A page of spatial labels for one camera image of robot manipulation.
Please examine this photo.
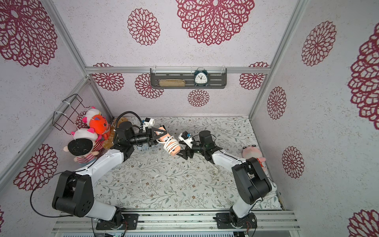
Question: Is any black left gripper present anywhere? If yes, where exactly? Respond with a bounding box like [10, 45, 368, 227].
[130, 127, 168, 148]

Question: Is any orange power strip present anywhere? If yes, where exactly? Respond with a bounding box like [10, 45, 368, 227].
[157, 133, 181, 156]

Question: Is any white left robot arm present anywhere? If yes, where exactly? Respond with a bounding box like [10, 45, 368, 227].
[52, 121, 168, 224]

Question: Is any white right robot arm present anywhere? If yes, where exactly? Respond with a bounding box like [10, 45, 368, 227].
[178, 130, 273, 219]

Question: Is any brown teddy bear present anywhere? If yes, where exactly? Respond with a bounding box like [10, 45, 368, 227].
[103, 119, 116, 150]

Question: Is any orange plush toy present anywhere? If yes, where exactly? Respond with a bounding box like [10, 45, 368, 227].
[89, 115, 111, 140]

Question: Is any white pink plush toy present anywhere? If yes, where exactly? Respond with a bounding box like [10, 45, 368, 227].
[83, 107, 102, 126]

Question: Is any black faced striped plush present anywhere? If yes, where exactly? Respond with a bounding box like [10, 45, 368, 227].
[63, 128, 104, 165]

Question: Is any pink frog plush toy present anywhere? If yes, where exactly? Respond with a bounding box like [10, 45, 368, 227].
[242, 145, 268, 175]

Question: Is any tan pouch on shelf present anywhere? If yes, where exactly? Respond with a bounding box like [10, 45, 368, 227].
[159, 79, 186, 87]

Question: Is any teal alarm clock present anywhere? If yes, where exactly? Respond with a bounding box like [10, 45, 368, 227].
[194, 70, 209, 87]

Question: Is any white alarm clock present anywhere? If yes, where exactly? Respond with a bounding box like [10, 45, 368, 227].
[266, 177, 277, 196]

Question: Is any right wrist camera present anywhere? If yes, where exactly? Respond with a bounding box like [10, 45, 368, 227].
[178, 131, 193, 149]

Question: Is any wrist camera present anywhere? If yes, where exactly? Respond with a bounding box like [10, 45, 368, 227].
[143, 118, 155, 131]
[178, 131, 193, 149]

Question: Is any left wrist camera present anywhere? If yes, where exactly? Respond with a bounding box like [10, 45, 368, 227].
[143, 118, 155, 131]

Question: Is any black wire basket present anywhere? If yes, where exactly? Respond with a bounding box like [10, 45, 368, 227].
[51, 93, 88, 135]

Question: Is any grey wall shelf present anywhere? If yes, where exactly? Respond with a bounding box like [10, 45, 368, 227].
[150, 68, 227, 89]

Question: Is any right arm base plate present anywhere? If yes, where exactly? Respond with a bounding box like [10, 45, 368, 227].
[213, 213, 257, 229]

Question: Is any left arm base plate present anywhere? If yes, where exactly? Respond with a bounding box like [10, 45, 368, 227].
[95, 212, 139, 231]

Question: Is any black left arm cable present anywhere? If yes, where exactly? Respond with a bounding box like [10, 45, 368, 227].
[29, 170, 75, 219]

